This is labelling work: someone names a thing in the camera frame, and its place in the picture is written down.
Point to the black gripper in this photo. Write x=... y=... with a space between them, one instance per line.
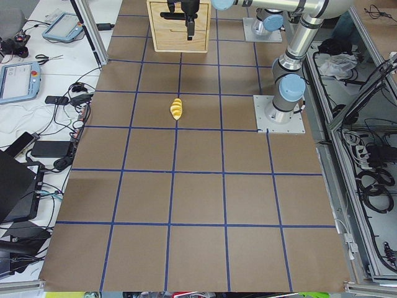
x=190 y=7

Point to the wooden drawer cabinet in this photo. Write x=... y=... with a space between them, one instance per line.
x=171 y=35

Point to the yellow croissant toy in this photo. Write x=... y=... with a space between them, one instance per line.
x=176 y=109

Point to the black power adapter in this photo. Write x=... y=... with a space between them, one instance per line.
x=105 y=26

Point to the blue teach pendant far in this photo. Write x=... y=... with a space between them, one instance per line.
x=65 y=28

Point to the blue teach pendant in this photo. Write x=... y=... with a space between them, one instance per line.
x=65 y=28
x=20 y=82

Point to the crumpled white cloth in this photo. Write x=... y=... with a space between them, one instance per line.
x=339 y=66

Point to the brown paper table mat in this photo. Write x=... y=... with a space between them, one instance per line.
x=205 y=203

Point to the blue teach pendant near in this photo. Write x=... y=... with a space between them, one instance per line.
x=20 y=82

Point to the black flat box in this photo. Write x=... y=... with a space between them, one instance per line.
x=50 y=149

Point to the black smartphone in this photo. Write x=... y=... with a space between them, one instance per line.
x=19 y=144

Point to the black laptop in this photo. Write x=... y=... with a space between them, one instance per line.
x=20 y=184

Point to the aluminium frame post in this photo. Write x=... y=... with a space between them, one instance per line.
x=86 y=19

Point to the black handled scissors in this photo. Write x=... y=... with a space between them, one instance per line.
x=43 y=59

